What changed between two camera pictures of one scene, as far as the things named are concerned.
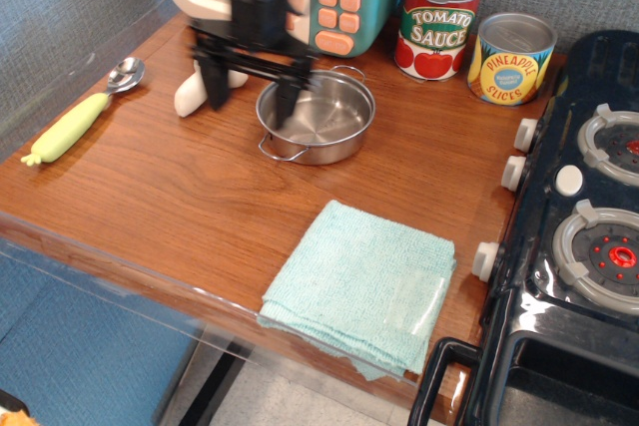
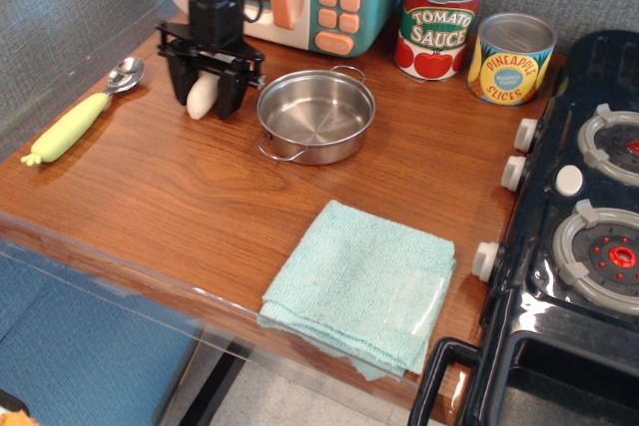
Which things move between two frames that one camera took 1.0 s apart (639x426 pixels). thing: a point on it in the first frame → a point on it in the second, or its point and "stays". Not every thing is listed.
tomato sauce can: x=438 y=14 stays
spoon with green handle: x=124 y=75 stays
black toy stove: x=560 y=346 stays
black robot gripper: x=257 y=39 → x=214 y=36
